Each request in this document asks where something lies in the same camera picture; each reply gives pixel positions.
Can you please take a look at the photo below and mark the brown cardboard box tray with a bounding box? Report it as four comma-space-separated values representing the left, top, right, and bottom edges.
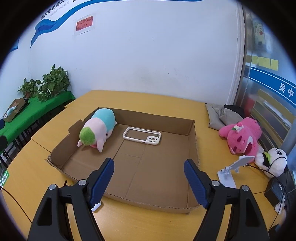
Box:
47, 109, 199, 213

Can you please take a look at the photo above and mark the clear white phone case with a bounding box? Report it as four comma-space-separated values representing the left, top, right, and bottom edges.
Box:
122, 126, 162, 146

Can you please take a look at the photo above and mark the pink strawberry bear plush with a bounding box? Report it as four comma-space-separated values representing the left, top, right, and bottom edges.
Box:
219, 117, 262, 157

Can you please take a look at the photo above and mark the black power adapter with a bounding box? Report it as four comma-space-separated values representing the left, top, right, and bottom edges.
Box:
264, 177, 293, 207

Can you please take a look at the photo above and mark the white phone stand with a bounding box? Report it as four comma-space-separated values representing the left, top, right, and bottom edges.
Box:
217, 155, 255, 188

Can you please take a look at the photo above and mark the white panda plush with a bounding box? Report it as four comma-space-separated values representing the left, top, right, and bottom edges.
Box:
255, 148, 287, 178

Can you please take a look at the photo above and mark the large green potted plant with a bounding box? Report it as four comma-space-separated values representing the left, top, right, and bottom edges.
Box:
36, 65, 70, 102

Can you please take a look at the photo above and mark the red wall notice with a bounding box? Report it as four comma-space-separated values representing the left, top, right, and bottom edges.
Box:
74, 14, 95, 36

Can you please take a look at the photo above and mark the green tablecloth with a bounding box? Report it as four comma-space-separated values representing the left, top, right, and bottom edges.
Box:
1, 91, 75, 145

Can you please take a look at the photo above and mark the small green potted plant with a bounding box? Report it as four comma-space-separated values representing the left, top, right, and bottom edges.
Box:
18, 78, 42, 98

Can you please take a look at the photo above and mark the brown tissue box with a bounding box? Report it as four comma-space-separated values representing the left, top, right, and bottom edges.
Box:
3, 98, 26, 123

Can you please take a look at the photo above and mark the white earbuds case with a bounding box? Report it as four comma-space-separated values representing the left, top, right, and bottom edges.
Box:
91, 201, 102, 212

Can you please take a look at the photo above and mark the grey folded cloth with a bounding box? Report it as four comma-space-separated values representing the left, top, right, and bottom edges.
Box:
205, 103, 245, 130

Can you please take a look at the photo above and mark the green pink blue plush toy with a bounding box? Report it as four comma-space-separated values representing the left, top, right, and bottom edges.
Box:
77, 108, 117, 153

